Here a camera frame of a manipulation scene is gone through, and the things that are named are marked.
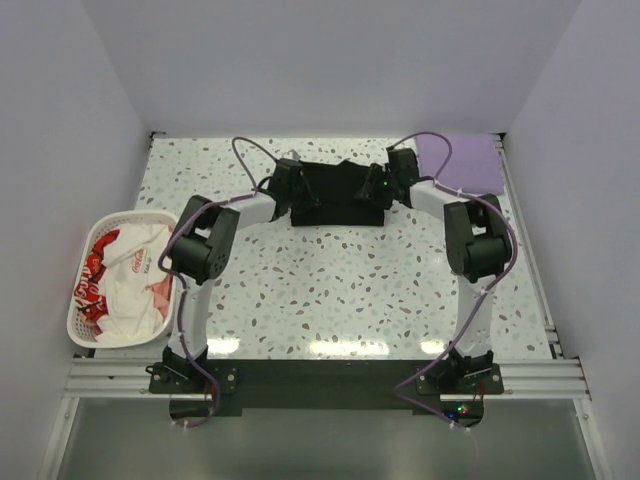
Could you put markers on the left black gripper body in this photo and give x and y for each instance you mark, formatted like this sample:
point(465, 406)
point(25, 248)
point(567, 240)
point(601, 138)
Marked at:
point(301, 197)

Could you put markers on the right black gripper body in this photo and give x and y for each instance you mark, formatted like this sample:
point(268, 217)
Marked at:
point(379, 186)

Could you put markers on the black t shirt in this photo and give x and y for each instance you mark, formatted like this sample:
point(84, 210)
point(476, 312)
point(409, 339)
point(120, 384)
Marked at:
point(334, 189)

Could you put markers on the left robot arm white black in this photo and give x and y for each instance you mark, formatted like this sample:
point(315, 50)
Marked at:
point(199, 250)

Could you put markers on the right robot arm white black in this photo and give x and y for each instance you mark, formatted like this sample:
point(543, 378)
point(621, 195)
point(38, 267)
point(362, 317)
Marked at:
point(480, 247)

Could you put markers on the folded purple t shirt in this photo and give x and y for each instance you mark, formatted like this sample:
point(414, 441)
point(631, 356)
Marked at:
point(474, 165)

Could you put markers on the pink garment in basket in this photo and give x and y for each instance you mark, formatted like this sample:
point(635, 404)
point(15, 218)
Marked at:
point(161, 293)

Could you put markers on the white red printed t shirt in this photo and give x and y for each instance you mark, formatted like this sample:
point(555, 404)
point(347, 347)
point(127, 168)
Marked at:
point(112, 295)

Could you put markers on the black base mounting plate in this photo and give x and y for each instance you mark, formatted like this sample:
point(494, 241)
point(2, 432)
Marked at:
point(421, 397)

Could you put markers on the aluminium frame rail right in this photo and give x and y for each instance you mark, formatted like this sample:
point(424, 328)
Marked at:
point(550, 328)

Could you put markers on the aluminium frame rail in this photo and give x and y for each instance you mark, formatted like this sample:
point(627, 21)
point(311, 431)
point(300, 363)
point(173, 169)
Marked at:
point(513, 379)
point(550, 328)

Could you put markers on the aluminium frame rail front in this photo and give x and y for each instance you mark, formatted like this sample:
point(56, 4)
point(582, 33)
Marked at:
point(513, 379)

